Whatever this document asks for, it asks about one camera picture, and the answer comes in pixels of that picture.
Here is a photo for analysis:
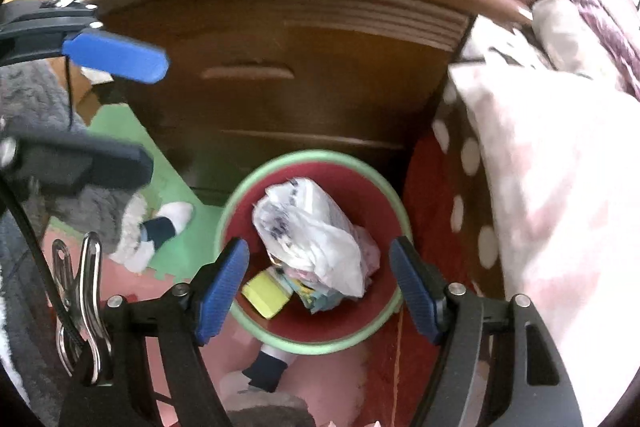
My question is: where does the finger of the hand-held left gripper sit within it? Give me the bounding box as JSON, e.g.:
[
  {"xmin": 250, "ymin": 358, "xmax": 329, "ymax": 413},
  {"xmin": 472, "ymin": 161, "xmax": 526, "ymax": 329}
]
[
  {"xmin": 0, "ymin": 0, "xmax": 170, "ymax": 85},
  {"xmin": 0, "ymin": 129, "xmax": 155, "ymax": 198}
]

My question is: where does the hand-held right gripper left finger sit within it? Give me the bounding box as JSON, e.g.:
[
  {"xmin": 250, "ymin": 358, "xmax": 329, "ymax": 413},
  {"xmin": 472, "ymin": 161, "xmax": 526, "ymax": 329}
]
[{"xmin": 57, "ymin": 237, "xmax": 251, "ymax": 427}]

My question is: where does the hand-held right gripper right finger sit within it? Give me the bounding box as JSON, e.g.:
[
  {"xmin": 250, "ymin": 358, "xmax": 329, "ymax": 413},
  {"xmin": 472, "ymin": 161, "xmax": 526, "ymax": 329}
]
[{"xmin": 389, "ymin": 236, "xmax": 586, "ymax": 427}]

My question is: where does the yellow-green carton box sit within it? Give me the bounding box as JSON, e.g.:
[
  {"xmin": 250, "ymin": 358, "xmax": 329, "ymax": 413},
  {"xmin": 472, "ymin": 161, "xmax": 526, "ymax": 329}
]
[{"xmin": 241, "ymin": 269, "xmax": 291, "ymax": 320}]

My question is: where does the white printed plastic bag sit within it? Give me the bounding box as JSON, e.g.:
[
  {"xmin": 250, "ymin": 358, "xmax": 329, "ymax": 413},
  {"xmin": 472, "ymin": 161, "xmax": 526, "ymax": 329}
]
[{"xmin": 252, "ymin": 177, "xmax": 368, "ymax": 298}]

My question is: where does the green-rimmed red trash bin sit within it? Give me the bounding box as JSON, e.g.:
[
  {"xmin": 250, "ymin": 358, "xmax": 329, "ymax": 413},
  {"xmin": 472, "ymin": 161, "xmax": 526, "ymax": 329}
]
[{"xmin": 214, "ymin": 149, "xmax": 413, "ymax": 355}]

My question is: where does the green foam floor mat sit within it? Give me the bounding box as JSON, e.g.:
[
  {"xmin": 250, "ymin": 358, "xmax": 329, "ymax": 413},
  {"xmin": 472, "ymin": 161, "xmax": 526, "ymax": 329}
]
[{"xmin": 87, "ymin": 104, "xmax": 231, "ymax": 280}]

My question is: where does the person's left leg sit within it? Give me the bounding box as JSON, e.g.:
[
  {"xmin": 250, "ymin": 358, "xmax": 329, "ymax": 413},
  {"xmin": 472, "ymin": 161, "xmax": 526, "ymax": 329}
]
[{"xmin": 40, "ymin": 184, "xmax": 195, "ymax": 273}]

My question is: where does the person's leg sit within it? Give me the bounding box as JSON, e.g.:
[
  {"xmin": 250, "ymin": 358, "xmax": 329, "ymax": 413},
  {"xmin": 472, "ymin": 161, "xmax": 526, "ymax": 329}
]
[
  {"xmin": 40, "ymin": 184, "xmax": 195, "ymax": 273},
  {"xmin": 220, "ymin": 342, "xmax": 321, "ymax": 427}
]

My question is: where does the person's grey fleece clothing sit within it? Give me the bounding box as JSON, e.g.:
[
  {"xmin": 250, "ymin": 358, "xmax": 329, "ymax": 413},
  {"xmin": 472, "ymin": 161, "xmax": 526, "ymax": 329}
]
[{"xmin": 0, "ymin": 59, "xmax": 93, "ymax": 408}]

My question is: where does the pink foam floor mat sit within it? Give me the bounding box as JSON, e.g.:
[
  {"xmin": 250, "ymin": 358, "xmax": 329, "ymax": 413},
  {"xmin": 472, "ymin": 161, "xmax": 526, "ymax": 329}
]
[{"xmin": 42, "ymin": 232, "xmax": 261, "ymax": 427}]

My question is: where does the person's right leg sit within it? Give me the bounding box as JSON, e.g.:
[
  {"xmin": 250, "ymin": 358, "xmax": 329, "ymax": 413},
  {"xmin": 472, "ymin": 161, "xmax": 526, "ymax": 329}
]
[{"xmin": 220, "ymin": 342, "xmax": 321, "ymax": 427}]

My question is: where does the pink checked bed sheet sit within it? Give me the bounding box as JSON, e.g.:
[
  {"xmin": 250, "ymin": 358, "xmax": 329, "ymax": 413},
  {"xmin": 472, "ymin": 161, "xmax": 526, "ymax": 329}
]
[{"xmin": 447, "ymin": 62, "xmax": 640, "ymax": 408}]

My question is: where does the dark wooden nightstand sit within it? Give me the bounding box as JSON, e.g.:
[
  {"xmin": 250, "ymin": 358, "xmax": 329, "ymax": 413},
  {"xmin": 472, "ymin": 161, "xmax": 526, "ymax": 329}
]
[{"xmin": 92, "ymin": 0, "xmax": 476, "ymax": 208}]

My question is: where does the grey pillow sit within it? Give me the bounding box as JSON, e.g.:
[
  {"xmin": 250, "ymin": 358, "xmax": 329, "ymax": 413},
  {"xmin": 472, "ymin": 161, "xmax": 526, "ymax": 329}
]
[{"xmin": 530, "ymin": 0, "xmax": 626, "ymax": 82}]

